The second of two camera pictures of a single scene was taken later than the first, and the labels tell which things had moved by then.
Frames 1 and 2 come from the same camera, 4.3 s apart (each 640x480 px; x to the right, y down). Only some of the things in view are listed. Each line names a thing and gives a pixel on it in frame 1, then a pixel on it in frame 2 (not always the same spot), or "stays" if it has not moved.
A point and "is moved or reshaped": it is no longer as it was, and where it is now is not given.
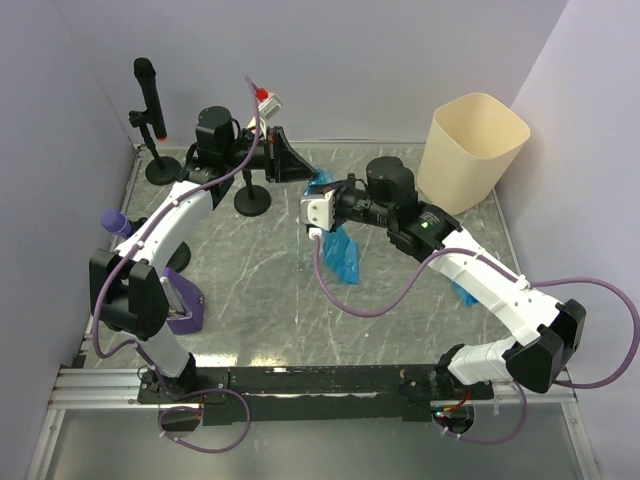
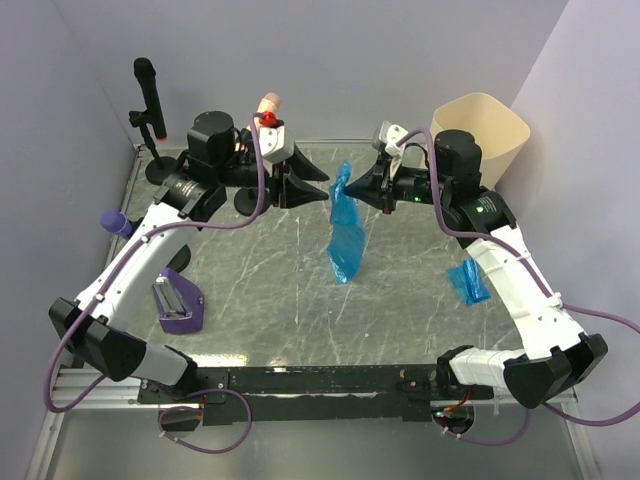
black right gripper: [339, 191] → [376, 187]
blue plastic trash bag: [338, 247] is moved or reshaped
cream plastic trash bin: [470, 144] stays
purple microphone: [116, 222] stays
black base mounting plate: [259, 395] stays
